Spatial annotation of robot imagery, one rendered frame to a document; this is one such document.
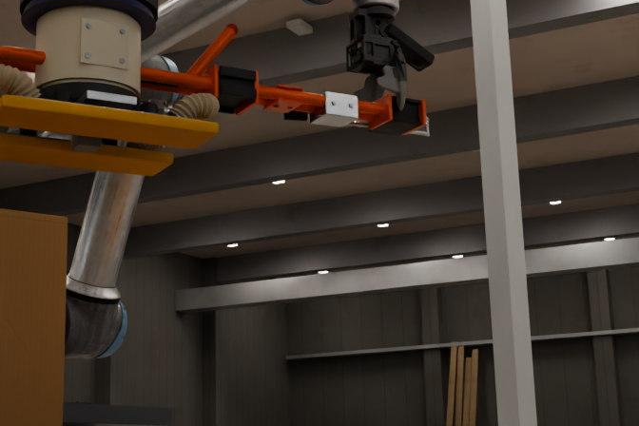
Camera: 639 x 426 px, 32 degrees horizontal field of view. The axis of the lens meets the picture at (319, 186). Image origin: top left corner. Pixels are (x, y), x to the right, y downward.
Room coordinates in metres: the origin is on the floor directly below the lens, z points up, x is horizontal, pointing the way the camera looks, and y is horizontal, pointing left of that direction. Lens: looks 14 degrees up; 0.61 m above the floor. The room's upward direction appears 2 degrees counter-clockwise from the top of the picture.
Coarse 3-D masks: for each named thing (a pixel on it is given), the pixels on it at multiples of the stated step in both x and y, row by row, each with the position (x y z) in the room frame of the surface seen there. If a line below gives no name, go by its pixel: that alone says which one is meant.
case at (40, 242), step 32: (0, 224) 1.43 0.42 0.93; (32, 224) 1.46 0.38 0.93; (64, 224) 1.49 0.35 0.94; (0, 256) 1.43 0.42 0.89; (32, 256) 1.46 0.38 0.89; (64, 256) 1.49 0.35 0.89; (0, 288) 1.43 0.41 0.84; (32, 288) 1.46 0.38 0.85; (64, 288) 1.49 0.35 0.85; (0, 320) 1.43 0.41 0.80; (32, 320) 1.46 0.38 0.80; (64, 320) 1.49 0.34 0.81; (0, 352) 1.43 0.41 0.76; (32, 352) 1.46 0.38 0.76; (64, 352) 1.49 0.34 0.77; (0, 384) 1.43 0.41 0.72; (32, 384) 1.46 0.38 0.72; (0, 416) 1.43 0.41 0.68; (32, 416) 1.46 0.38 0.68
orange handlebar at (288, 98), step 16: (0, 48) 1.65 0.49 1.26; (16, 48) 1.65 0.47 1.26; (16, 64) 1.69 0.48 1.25; (32, 64) 1.70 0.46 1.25; (144, 80) 1.77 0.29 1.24; (160, 80) 1.78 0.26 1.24; (176, 80) 1.79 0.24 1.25; (192, 80) 1.80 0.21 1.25; (208, 80) 1.81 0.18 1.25; (272, 96) 1.88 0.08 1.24; (288, 96) 1.89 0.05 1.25; (304, 96) 1.90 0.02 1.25; (320, 96) 1.92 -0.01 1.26; (368, 112) 1.98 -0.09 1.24
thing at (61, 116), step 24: (24, 96) 1.56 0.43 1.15; (0, 120) 1.60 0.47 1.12; (24, 120) 1.60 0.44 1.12; (48, 120) 1.60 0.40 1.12; (72, 120) 1.61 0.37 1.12; (96, 120) 1.61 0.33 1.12; (120, 120) 1.62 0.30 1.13; (144, 120) 1.64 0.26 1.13; (168, 120) 1.65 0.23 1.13; (192, 120) 1.68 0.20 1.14; (168, 144) 1.74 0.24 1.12; (192, 144) 1.75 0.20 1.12
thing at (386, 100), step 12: (384, 96) 1.99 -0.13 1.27; (396, 96) 1.99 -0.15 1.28; (396, 108) 2.00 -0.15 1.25; (408, 108) 2.01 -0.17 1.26; (420, 108) 2.02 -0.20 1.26; (384, 120) 1.99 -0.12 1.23; (396, 120) 1.99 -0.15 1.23; (408, 120) 2.01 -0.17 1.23; (420, 120) 2.02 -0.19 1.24; (396, 132) 2.06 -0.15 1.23; (408, 132) 2.07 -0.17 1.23
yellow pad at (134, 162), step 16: (0, 144) 1.72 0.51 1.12; (16, 144) 1.73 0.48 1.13; (32, 144) 1.74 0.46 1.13; (48, 144) 1.75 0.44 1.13; (64, 144) 1.77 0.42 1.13; (112, 144) 1.85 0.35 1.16; (0, 160) 1.81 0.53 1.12; (16, 160) 1.81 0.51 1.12; (32, 160) 1.82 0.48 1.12; (48, 160) 1.82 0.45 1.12; (64, 160) 1.82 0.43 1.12; (80, 160) 1.82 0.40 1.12; (96, 160) 1.83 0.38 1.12; (112, 160) 1.83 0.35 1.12; (128, 160) 1.83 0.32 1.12; (144, 160) 1.84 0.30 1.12; (160, 160) 1.85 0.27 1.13
